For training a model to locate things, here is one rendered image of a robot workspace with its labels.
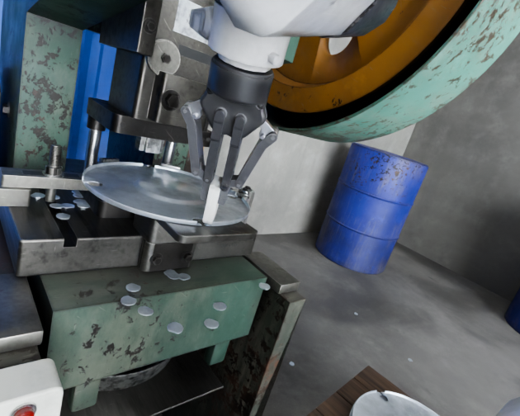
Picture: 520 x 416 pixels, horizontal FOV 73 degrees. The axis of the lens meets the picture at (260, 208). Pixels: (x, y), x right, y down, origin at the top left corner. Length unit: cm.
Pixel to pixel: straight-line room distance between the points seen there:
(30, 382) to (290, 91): 76
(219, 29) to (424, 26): 46
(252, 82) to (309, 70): 54
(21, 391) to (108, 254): 24
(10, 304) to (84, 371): 16
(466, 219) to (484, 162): 54
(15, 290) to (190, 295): 25
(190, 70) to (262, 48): 29
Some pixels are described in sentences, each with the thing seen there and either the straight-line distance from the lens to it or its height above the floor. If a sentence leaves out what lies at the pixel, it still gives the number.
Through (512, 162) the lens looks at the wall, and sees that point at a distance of 372.
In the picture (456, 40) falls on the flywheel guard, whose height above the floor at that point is 115.
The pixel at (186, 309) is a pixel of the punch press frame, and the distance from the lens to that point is 65.
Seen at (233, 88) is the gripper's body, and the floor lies 98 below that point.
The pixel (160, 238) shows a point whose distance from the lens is 62.
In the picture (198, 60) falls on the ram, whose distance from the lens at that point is 67.
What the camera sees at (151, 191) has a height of 79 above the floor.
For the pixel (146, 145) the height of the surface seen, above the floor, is 83.
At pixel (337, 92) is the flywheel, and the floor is 104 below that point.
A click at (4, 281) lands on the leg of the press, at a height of 64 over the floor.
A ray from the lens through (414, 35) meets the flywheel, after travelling 77.
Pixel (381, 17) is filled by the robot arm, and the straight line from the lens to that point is 37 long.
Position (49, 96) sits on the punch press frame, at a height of 86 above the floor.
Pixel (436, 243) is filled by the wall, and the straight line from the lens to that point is 387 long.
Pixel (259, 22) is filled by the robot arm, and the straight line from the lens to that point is 28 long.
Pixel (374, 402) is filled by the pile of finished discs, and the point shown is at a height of 38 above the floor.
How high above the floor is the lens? 98
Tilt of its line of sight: 16 degrees down
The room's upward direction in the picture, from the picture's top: 17 degrees clockwise
